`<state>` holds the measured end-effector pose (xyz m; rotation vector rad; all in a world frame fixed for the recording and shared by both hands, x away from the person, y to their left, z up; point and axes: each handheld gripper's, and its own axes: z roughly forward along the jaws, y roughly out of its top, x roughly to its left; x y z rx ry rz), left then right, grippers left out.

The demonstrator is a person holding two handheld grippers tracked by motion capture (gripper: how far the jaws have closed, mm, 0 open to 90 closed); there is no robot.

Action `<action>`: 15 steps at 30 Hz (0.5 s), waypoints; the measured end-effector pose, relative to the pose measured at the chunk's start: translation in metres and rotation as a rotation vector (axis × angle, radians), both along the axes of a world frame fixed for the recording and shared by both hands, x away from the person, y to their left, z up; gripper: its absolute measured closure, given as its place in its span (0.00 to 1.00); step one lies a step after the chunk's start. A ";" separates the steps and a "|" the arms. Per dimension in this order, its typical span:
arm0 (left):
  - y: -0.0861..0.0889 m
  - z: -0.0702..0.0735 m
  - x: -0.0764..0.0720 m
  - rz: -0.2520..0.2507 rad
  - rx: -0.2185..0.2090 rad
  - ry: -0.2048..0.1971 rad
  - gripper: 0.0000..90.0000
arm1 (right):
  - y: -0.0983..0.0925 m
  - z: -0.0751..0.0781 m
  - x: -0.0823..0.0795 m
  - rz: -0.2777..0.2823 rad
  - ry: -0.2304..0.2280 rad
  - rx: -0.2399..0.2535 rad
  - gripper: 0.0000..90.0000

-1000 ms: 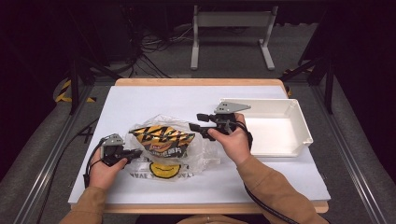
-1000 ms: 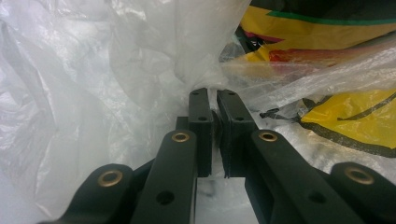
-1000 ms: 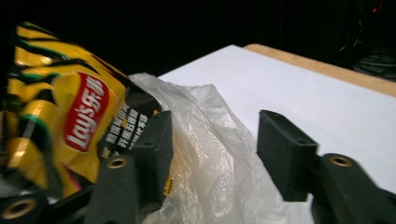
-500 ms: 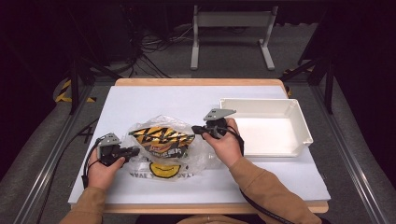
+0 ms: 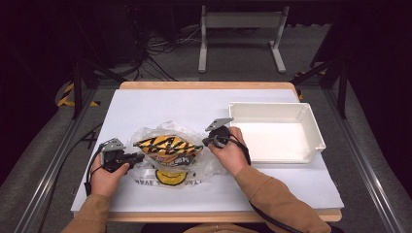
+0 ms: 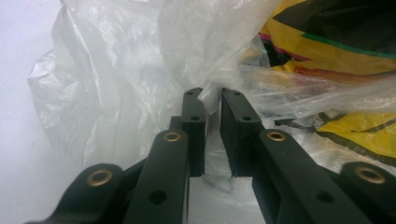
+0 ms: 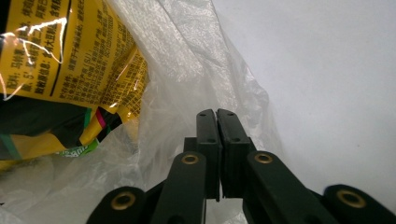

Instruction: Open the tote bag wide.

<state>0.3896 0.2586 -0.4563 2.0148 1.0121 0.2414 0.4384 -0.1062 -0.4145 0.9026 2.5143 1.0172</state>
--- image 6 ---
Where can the yellow black snack packet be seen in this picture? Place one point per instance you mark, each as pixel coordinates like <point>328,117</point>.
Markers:
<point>342,56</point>

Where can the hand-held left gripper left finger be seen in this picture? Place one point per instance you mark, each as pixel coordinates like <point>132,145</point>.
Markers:
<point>193,133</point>

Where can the white table mat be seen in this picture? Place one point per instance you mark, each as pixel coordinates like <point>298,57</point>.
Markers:
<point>15,124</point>

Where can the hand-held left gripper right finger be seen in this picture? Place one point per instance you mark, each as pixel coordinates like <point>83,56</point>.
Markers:
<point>239,137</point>

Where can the clear smiley plastic bag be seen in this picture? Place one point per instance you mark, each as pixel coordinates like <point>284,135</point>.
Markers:
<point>124,77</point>

